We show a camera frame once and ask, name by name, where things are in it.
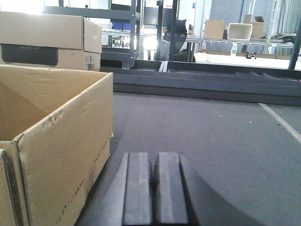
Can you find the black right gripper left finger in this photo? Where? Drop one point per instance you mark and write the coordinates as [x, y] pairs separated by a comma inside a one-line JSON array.
[[127, 200]]

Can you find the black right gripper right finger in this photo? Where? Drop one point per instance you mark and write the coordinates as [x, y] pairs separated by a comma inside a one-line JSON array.
[[184, 198]]

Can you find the brown cardboard carton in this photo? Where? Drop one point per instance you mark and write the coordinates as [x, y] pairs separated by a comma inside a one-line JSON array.
[[55, 131]]

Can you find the blue-grey conveyor belt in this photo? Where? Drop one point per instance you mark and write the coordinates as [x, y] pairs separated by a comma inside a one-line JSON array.
[[245, 151]]

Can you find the black office chair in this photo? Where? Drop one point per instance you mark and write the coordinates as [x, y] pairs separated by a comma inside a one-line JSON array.
[[179, 39]]

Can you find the clear plastic bottle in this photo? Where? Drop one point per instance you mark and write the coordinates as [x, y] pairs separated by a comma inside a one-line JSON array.
[[233, 50]]

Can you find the small brown box on table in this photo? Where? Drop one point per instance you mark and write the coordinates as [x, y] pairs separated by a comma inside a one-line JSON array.
[[214, 29]]

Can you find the white open bin on table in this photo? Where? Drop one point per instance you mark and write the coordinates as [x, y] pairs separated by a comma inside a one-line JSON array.
[[238, 31]]

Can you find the open brown box on table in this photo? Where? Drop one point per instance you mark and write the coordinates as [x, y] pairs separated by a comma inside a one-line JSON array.
[[257, 25]]

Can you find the stacked brown cardboard box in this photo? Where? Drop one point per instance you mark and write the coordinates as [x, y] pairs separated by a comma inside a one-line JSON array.
[[46, 40]]

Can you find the dark metal rack frame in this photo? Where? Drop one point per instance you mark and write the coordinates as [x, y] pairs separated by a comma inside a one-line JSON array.
[[208, 80]]

